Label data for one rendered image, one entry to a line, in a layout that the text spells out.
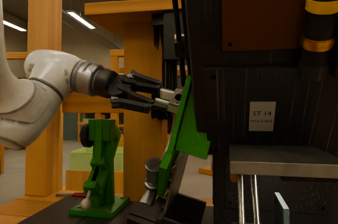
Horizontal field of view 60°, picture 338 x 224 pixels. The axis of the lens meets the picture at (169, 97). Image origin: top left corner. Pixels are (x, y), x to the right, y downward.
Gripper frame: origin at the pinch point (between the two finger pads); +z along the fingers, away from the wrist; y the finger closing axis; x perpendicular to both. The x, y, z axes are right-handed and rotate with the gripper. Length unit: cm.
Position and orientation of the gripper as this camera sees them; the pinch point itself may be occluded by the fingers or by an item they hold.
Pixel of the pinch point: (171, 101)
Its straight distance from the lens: 74.0
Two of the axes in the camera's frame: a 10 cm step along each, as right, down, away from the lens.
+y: 3.3, -6.7, 6.7
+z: 9.4, 2.6, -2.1
